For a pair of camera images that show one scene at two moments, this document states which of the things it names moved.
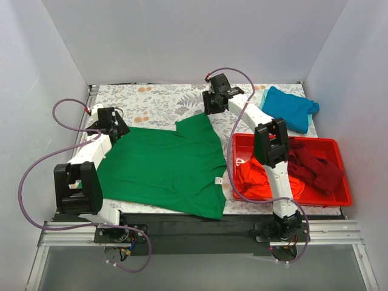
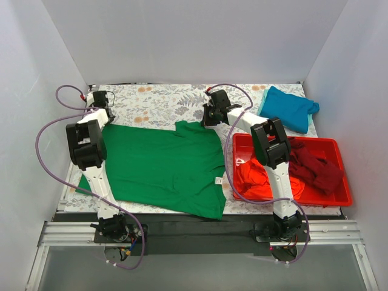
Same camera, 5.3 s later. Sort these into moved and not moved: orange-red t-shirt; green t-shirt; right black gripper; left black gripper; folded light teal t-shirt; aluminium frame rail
Moved: left black gripper; right black gripper
Not moved: folded light teal t-shirt; green t-shirt; aluminium frame rail; orange-red t-shirt
